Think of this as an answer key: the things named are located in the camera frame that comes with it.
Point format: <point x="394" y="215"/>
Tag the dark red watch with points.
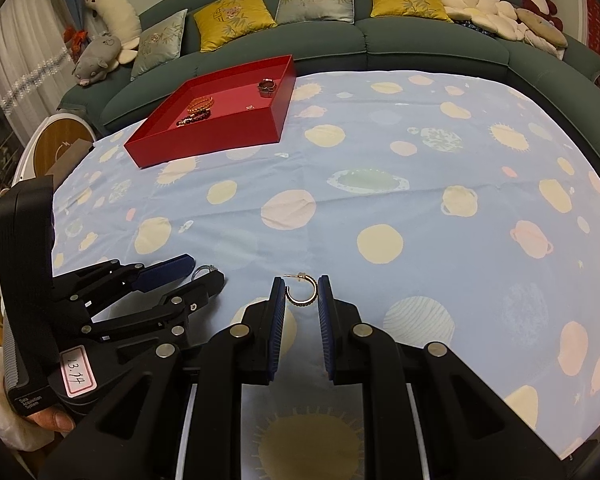
<point x="267" y="86"/>

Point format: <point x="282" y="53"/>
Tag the gold hoop earring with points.
<point x="300" y="289"/>

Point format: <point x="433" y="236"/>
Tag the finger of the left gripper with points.
<point x="109" y="281"/>
<point x="167" y="321"/>

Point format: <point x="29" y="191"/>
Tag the white sheer curtain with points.
<point x="35" y="65"/>

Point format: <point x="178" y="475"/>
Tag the left sage embroidered cushion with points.
<point x="159" y="44"/>

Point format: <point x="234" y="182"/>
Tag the left hand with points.
<point x="52" y="419"/>

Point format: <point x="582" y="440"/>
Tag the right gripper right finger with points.
<point x="426" y="414"/>

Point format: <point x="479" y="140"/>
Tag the dark green curved sofa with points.
<point x="564" y="88"/>

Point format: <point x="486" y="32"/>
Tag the blue planet print tablecloth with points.
<point x="446" y="208"/>

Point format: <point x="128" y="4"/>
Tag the grey pig plush toy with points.
<point x="99" y="58"/>

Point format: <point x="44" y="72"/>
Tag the left yellow embroidered cushion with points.
<point x="223" y="21"/>

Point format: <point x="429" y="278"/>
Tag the red tray box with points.
<point x="216" y="112"/>

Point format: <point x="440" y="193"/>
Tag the brown cardboard sheet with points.
<point x="68" y="161"/>

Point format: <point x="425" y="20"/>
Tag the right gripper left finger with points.
<point x="172" y="411"/>

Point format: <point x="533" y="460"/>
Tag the cream flower shaped cushion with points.
<point x="499" y="17"/>

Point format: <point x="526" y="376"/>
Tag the white label sticker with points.
<point x="76" y="372"/>

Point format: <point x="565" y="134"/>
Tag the white cow plush toy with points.
<point x="121" y="21"/>

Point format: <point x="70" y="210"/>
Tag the orange red plush toy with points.
<point x="75" y="42"/>

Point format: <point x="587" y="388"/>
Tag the brown round cushion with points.
<point x="542" y="28"/>

